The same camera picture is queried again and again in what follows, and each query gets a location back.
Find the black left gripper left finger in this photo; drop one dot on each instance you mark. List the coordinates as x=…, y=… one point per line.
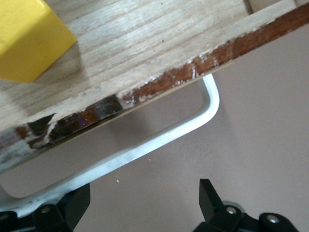
x=72, y=210

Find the brown table cover sheet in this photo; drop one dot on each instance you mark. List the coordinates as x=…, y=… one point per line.
x=253, y=145

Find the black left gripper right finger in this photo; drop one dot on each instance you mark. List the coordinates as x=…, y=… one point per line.
x=217, y=217

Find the yellow block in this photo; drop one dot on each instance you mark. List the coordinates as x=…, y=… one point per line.
x=29, y=41

